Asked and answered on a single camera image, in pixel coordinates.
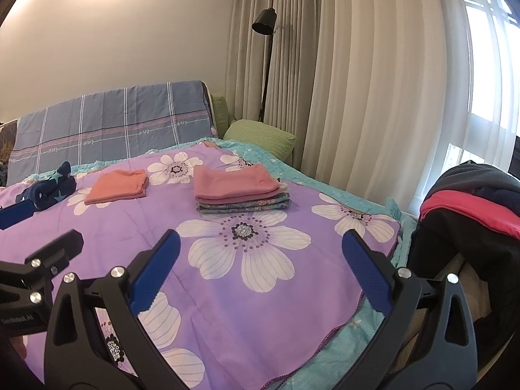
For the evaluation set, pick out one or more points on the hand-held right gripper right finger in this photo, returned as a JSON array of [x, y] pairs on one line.
[[365, 274]]

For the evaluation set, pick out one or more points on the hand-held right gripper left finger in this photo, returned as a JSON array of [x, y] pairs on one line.
[[156, 270]]

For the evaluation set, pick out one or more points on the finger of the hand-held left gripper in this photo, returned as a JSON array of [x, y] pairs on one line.
[[61, 245], [16, 213]]

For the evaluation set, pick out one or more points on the pink shirt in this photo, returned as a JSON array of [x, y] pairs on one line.
[[231, 183]]

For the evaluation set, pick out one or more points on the purple floral bed sheet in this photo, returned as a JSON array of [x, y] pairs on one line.
[[325, 276]]

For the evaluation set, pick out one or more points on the navy star fleece garment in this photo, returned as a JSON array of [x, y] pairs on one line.
[[53, 191]]

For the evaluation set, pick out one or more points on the salmon folded shirt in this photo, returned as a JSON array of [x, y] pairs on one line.
[[118, 189]]

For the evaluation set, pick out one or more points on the black jacket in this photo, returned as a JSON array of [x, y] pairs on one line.
[[438, 239]]

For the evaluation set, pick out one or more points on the blue floral folded cloth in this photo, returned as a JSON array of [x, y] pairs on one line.
[[243, 208]]

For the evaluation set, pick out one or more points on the red garment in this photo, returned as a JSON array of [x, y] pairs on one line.
[[455, 207]]

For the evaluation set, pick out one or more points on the dark grey jacket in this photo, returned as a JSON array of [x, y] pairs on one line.
[[455, 180]]

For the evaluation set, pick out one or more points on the green pillow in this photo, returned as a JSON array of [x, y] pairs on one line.
[[219, 113], [260, 136]]

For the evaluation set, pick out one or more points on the beige curtain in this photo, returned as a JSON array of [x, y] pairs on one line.
[[345, 89]]

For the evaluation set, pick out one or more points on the window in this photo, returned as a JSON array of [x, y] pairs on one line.
[[487, 69]]

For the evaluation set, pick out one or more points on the black floor lamp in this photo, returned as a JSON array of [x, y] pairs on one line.
[[263, 22]]

